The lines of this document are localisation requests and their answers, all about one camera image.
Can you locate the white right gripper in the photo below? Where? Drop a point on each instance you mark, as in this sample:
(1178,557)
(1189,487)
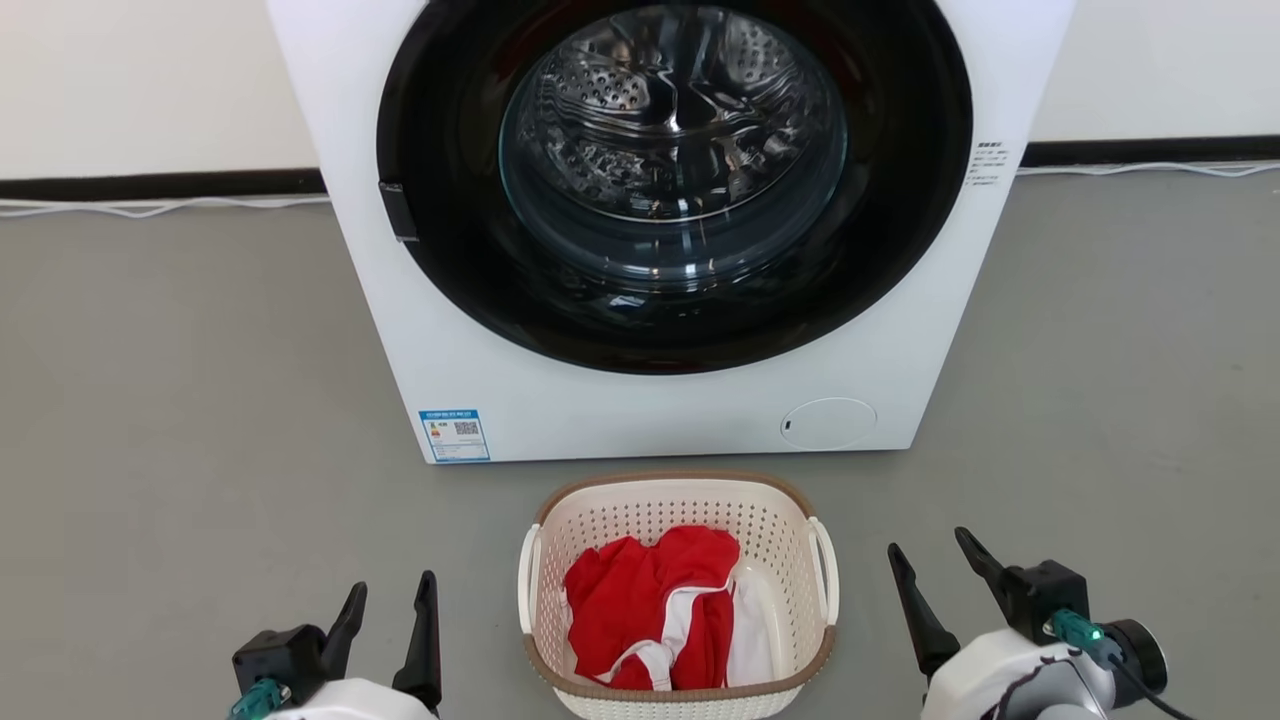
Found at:
(975,680)

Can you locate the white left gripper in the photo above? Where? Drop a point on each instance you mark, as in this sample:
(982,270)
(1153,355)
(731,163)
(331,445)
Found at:
(350,700)

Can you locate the cream laundry basket brown rim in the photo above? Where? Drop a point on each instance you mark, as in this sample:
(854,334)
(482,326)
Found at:
(690,505)

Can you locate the green right wrist connector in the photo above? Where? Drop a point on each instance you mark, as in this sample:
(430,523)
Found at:
(1075,630)

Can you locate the green wrist connector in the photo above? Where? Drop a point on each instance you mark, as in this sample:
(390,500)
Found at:
(1075,630)
(258,698)

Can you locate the green left wrist connector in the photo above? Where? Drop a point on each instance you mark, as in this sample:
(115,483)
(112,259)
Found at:
(258,698)

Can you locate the black round right wrist knob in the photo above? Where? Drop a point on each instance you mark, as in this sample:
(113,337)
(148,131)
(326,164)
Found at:
(1142,650)

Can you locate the round white filter cover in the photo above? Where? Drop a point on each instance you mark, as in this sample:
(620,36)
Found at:
(828,424)

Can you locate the blue-bordered energy label sticker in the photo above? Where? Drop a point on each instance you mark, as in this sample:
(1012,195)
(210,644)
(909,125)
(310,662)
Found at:
(455,436)

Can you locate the red and white garment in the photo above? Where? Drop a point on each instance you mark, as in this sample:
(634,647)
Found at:
(625,600)

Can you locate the white front-load washing machine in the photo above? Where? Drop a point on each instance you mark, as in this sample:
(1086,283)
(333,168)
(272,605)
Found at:
(620,410)

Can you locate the black round washer door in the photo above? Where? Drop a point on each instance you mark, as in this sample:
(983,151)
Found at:
(450,260)

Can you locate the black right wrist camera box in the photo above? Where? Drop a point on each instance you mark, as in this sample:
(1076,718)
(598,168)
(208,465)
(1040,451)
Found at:
(1045,595)

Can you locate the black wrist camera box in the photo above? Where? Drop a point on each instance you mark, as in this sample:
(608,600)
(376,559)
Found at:
(1045,595)
(280,655)

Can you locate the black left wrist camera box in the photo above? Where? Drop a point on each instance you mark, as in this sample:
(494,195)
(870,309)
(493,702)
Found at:
(280,655)

